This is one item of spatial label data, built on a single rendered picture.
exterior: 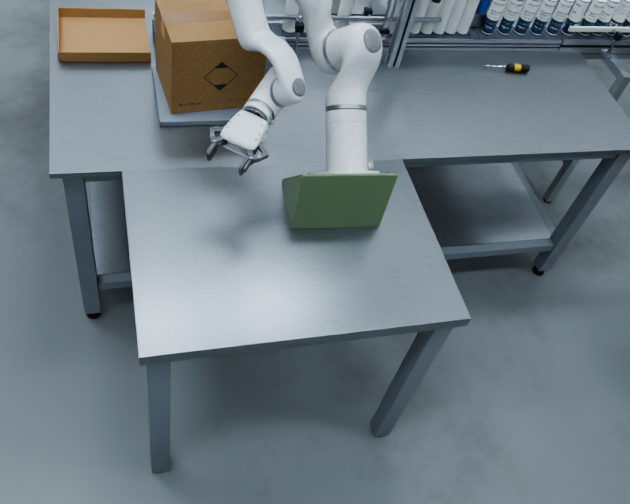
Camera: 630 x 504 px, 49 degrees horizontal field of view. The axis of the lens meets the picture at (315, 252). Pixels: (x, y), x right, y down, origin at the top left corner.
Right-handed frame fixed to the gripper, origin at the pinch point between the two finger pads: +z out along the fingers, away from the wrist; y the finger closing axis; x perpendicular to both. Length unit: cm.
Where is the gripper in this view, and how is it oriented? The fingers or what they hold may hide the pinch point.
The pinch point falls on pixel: (225, 162)
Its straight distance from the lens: 175.7
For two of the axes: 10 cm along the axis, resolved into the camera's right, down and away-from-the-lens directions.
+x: 0.7, -4.4, -8.9
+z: -4.4, 7.9, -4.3
